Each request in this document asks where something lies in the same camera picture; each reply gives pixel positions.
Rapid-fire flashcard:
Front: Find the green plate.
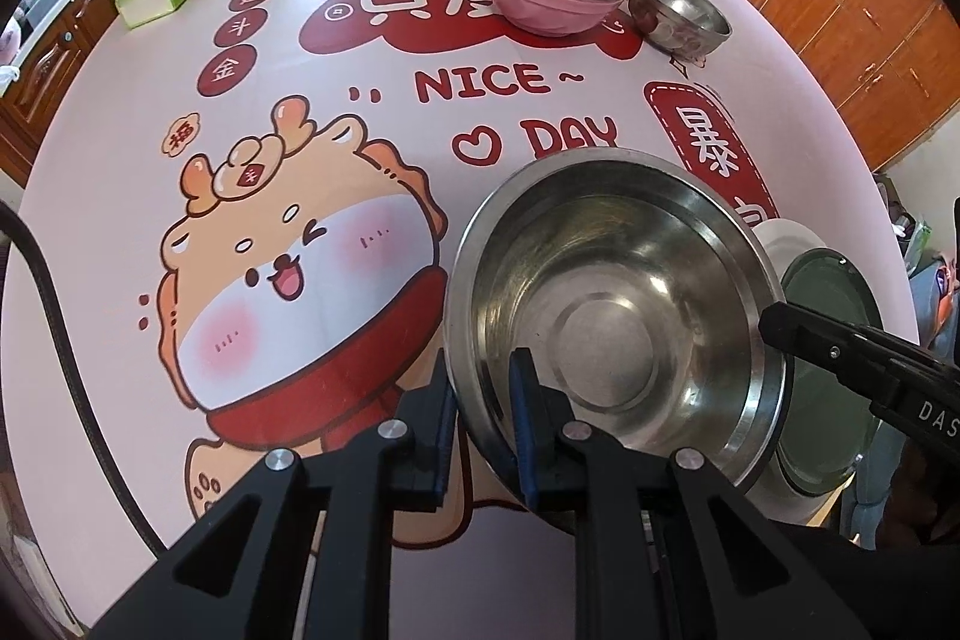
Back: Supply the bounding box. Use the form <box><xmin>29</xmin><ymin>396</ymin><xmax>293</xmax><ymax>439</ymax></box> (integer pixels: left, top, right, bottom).
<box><xmin>771</xmin><ymin>247</ymin><xmax>889</xmax><ymax>499</ymax></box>

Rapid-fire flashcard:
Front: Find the large white plate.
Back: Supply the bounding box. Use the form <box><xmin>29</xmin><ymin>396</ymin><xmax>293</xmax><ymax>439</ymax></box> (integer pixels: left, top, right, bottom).
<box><xmin>742</xmin><ymin>217</ymin><xmax>864</xmax><ymax>501</ymax></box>

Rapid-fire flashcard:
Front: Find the large steel bowl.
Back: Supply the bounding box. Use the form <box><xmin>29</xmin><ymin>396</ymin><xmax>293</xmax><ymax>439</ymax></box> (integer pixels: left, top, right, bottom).
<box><xmin>444</xmin><ymin>148</ymin><xmax>789</xmax><ymax>489</ymax></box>

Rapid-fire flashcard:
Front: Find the pink printed tablecloth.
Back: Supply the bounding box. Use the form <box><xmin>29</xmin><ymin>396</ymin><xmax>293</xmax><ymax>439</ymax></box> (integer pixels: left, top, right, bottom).
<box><xmin>2</xmin><ymin>0</ymin><xmax>916</xmax><ymax>626</ymax></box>

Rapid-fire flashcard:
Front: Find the wooden wardrobe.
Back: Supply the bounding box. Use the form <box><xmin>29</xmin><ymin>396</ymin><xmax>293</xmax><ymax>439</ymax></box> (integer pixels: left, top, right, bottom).
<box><xmin>748</xmin><ymin>0</ymin><xmax>958</xmax><ymax>170</ymax></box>

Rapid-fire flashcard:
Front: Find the small steel bowl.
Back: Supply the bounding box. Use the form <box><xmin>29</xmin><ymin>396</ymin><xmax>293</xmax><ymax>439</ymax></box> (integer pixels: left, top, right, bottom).
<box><xmin>628</xmin><ymin>0</ymin><xmax>732</xmax><ymax>60</ymax></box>

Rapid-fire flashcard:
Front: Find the wooden kitchen cabinet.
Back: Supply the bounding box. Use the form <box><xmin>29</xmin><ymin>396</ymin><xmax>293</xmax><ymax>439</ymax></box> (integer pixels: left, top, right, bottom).
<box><xmin>2</xmin><ymin>0</ymin><xmax>119</xmax><ymax>187</ymax></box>

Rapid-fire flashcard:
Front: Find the black cable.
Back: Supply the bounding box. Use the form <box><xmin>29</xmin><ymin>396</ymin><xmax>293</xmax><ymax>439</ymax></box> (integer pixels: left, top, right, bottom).
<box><xmin>0</xmin><ymin>198</ymin><xmax>170</xmax><ymax>559</ymax></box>

